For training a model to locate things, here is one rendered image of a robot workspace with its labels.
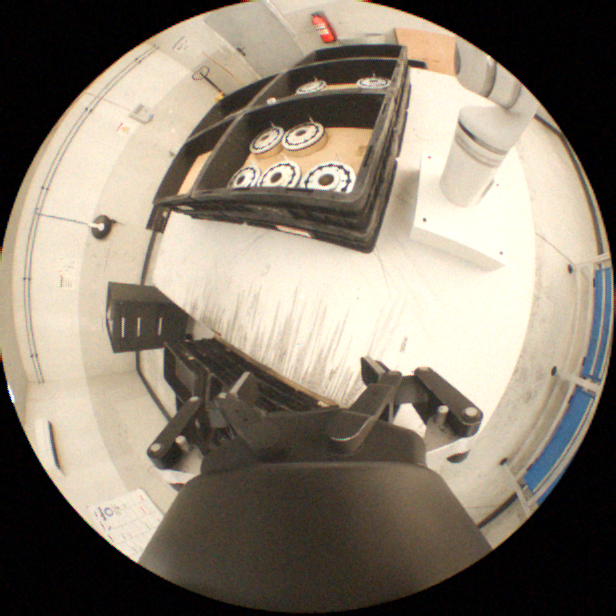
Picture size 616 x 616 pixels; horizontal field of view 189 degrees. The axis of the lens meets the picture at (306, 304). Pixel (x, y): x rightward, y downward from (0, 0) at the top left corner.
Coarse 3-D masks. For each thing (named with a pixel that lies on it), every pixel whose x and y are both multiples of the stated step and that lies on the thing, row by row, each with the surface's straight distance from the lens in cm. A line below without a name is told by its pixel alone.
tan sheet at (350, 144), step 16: (336, 128) 52; (352, 128) 50; (336, 144) 46; (352, 144) 45; (256, 160) 56; (272, 160) 52; (288, 160) 48; (304, 160) 46; (320, 160) 44; (336, 160) 42; (352, 160) 41
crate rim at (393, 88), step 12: (336, 60) 77; (348, 60) 75; (360, 60) 74; (372, 60) 73; (384, 60) 72; (396, 60) 72; (396, 72) 58; (396, 84) 49; (396, 96) 48; (252, 108) 62
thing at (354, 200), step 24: (312, 96) 49; (240, 120) 61; (384, 120) 34; (360, 168) 26; (192, 192) 50; (216, 192) 40; (240, 192) 34; (264, 192) 30; (288, 192) 27; (336, 192) 24; (360, 192) 23
